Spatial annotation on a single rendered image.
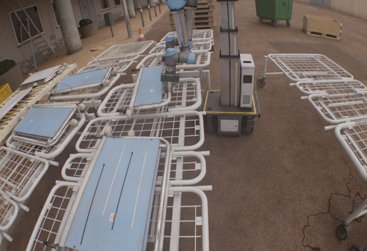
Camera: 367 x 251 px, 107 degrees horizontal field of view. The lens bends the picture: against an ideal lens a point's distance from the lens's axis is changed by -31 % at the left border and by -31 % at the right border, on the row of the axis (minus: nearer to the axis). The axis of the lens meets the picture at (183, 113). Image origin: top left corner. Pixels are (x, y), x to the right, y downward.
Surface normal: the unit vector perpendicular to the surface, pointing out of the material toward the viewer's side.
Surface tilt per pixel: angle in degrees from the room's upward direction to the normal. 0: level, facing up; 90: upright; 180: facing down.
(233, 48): 90
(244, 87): 90
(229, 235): 0
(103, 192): 5
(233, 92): 90
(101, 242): 5
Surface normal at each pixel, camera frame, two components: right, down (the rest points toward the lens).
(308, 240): -0.11, -0.81
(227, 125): -0.20, 0.59
